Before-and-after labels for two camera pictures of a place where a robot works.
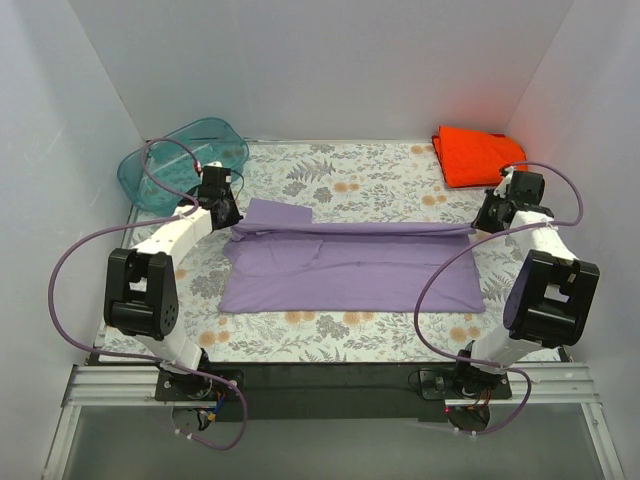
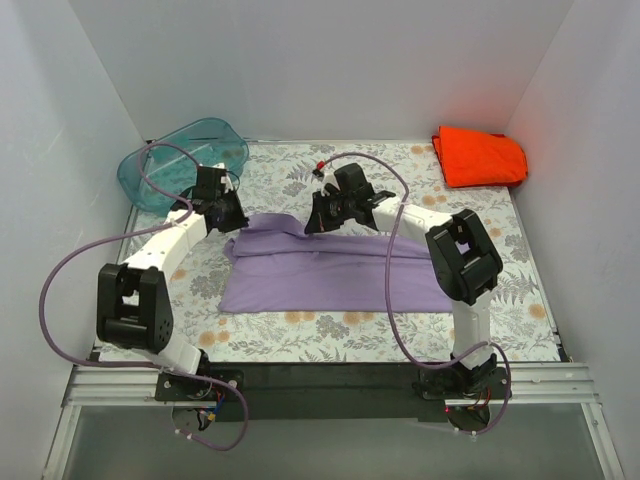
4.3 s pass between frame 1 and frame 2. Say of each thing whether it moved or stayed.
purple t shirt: stayed
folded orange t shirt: stayed
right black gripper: moved
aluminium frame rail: stayed
